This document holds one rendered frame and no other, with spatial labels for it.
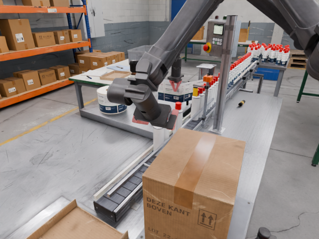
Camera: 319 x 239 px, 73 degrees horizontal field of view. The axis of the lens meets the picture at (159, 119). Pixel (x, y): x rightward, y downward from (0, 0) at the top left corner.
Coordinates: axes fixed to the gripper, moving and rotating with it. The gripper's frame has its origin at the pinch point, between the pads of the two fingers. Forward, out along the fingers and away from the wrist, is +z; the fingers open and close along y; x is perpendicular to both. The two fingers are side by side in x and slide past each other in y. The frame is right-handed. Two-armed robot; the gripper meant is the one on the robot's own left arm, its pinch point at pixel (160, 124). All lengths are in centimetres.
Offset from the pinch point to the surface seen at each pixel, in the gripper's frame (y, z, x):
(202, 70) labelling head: 13, 73, -79
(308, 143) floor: -101, 241, -107
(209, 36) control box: 3, 31, -72
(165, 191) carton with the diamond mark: -10.3, -5.8, 20.3
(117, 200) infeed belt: 12.8, 15.4, 27.2
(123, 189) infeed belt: 13.9, 18.9, 22.9
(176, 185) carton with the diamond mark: -13.2, -7.8, 18.3
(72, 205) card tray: 28.9, 13.0, 34.3
